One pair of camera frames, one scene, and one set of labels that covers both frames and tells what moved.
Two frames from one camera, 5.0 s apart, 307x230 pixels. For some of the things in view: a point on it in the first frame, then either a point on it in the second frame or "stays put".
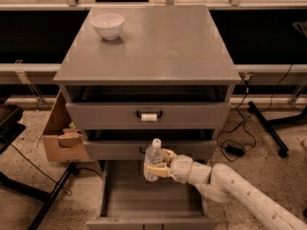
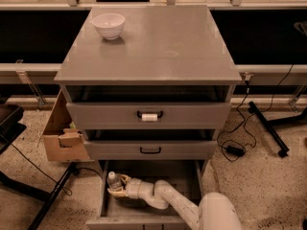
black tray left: [10, 127] stays put
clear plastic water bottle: [153, 155] → [114, 182]
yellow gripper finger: [157, 171] → [118, 192]
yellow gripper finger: [168, 155] → [125, 178]
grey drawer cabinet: [134, 74] stays put
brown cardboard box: [62, 140] stays put
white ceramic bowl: [108, 25] stays put
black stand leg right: [269, 126] stays put
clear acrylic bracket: [20, 68] stays put
